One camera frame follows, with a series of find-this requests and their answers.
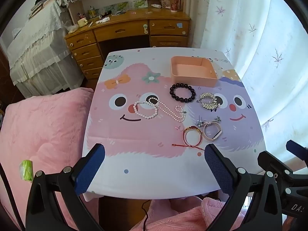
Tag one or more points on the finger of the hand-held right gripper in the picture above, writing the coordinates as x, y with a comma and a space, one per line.
297, 150
272, 162

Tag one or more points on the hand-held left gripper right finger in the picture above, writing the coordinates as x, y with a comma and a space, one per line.
217, 168

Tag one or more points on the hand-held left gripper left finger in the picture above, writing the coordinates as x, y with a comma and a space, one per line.
91, 168

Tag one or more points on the pink plastic tray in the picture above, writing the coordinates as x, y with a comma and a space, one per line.
193, 69

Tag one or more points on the grey flower hair clip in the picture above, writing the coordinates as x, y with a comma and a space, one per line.
199, 123

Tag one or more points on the small flower hair clip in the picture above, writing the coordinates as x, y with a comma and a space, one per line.
218, 118

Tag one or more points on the person's pink fleece clothing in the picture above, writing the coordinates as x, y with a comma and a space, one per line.
178, 214

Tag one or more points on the pink fleece blanket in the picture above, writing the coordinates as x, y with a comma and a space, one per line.
43, 130

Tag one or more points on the green packet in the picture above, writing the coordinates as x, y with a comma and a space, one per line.
26, 170

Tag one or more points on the white floral curtain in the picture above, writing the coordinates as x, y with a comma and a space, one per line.
252, 53

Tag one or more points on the bed with white cover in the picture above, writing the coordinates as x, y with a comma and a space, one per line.
38, 53

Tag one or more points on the wooden desk with drawers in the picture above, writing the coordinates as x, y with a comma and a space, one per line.
125, 30

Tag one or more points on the yellow mug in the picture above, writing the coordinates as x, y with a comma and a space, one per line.
82, 22

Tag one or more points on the blue sticker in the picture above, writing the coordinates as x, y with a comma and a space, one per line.
179, 25

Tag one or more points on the crumpled white tissue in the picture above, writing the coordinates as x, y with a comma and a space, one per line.
103, 20

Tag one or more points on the green drawer hook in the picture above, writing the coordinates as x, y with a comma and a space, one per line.
145, 28

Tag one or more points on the red paper cup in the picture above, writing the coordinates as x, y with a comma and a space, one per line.
174, 4

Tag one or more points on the small white bottle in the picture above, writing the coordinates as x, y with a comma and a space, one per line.
156, 5

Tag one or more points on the brown paper bag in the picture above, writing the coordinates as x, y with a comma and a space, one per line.
165, 2

